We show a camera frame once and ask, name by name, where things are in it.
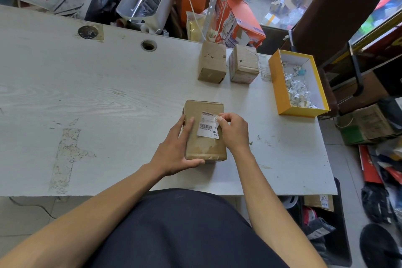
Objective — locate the person's left hand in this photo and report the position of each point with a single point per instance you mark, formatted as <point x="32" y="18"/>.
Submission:
<point x="169" y="156"/>

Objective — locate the person's right hand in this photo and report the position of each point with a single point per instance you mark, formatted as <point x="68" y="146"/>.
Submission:
<point x="235" y="136"/>

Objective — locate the white barcode label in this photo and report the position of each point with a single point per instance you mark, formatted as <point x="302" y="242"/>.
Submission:
<point x="207" y="126"/>

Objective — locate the tall cardboard box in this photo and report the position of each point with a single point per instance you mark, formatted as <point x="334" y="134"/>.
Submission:
<point x="201" y="148"/>

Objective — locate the small cube brown parcel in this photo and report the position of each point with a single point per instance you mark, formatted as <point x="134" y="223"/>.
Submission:
<point x="244" y="63"/>

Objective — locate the pile of torn label scraps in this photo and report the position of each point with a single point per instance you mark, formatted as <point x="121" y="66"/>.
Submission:
<point x="298" y="90"/>

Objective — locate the labelled brown cardboard box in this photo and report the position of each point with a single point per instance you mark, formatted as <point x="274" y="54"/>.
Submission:
<point x="314" y="202"/>

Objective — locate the person's right forearm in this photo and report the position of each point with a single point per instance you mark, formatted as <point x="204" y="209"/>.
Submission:
<point x="276" y="217"/>

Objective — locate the person's left forearm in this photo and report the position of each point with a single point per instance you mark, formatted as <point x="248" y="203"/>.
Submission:
<point x="84" y="227"/>

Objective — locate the yellow tray with label scraps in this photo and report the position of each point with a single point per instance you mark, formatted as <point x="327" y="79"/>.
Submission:
<point x="279" y="88"/>

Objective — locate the dark navy shirt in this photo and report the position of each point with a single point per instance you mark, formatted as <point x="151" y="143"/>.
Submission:
<point x="188" y="230"/>

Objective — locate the white bucket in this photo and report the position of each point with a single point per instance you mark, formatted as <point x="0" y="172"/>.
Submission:
<point x="289" y="202"/>

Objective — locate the beige plastic packet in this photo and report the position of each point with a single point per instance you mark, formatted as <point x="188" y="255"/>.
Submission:
<point x="194" y="27"/>

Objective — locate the orange printed carton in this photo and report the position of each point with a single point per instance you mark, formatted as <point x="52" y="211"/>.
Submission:
<point x="249" y="16"/>

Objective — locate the red folder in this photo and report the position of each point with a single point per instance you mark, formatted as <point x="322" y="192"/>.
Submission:
<point x="369" y="165"/>

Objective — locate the white plastic bin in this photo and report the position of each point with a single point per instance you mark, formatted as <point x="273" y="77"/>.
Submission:
<point x="165" y="10"/>

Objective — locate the black plastic crate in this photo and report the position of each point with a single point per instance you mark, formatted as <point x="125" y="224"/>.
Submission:
<point x="342" y="233"/>

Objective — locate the black round grommet cover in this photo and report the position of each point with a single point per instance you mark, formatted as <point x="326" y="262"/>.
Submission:
<point x="88" y="32"/>

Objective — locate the black round stool base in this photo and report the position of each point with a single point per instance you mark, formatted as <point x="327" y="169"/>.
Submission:
<point x="380" y="247"/>

